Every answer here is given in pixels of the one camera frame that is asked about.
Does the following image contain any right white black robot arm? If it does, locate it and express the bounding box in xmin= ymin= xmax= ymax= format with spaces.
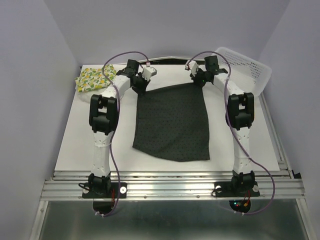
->
xmin=185 ymin=55 xmax=255 ymax=198

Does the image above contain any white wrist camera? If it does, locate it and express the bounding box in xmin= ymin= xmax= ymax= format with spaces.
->
xmin=141 ymin=66 xmax=158 ymax=81
xmin=185 ymin=60 xmax=199 ymax=76

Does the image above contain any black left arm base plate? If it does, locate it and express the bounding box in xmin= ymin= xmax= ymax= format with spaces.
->
xmin=78 ymin=182 xmax=128 ymax=217

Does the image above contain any aluminium extrusion rail frame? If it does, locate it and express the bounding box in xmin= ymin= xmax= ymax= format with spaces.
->
xmin=29 ymin=159 xmax=316 ymax=240

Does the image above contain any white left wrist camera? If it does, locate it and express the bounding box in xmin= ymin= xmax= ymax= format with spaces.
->
xmin=141 ymin=66 xmax=158 ymax=81

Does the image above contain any lemon print skirt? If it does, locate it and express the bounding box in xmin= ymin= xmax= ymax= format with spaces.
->
xmin=74 ymin=64 xmax=116 ymax=93

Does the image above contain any white pleated skirt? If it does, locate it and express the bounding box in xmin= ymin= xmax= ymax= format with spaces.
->
xmin=75 ymin=87 xmax=103 ymax=104

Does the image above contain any white plastic basket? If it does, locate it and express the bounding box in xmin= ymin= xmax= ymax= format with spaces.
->
xmin=216 ymin=47 xmax=272 ymax=97

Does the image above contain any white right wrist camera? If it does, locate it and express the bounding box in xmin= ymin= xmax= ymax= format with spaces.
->
xmin=185 ymin=60 xmax=199 ymax=76

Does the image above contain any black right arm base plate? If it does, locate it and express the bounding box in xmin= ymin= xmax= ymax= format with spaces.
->
xmin=211 ymin=180 xmax=261 ymax=214

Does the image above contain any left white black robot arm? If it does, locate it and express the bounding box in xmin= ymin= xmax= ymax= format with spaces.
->
xmin=87 ymin=59 xmax=157 ymax=197

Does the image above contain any black skirt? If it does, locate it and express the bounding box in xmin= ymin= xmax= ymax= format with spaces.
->
xmin=132 ymin=83 xmax=210 ymax=162

